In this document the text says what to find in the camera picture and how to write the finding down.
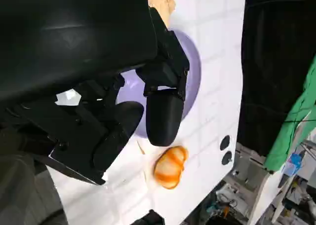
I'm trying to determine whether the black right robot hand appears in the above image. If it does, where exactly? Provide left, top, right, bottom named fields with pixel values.
left=137, top=209, right=165, bottom=225

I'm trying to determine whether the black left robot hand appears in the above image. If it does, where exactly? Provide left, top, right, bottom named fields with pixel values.
left=0, top=0, right=190, bottom=186

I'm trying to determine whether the beige towel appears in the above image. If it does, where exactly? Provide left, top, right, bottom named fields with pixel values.
left=142, top=0, right=176, bottom=28

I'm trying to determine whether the orange and white bread roll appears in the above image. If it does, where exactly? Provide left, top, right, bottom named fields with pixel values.
left=153, top=146, right=190, bottom=190

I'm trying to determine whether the black table grommet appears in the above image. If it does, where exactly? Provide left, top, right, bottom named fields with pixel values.
left=219, top=135, right=231, bottom=151
left=221, top=150, right=233, bottom=166

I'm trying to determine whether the lilac plate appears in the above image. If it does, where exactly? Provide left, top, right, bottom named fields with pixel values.
left=115, top=30, right=202, bottom=139

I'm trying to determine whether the green cloth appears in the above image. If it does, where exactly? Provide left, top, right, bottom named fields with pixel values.
left=263, top=54, right=316, bottom=173

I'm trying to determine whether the blue workshop item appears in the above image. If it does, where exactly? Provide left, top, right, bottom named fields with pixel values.
left=283, top=152, right=303, bottom=177

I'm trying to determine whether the black backdrop curtain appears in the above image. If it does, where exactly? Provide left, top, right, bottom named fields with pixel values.
left=237, top=0, right=316, bottom=157

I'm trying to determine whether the grey metal table bracket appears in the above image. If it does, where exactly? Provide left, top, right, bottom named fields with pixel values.
left=231, top=148, right=269, bottom=188

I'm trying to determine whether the white workshop desk frame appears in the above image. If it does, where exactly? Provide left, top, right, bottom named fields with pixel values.
left=246, top=126, right=316, bottom=225

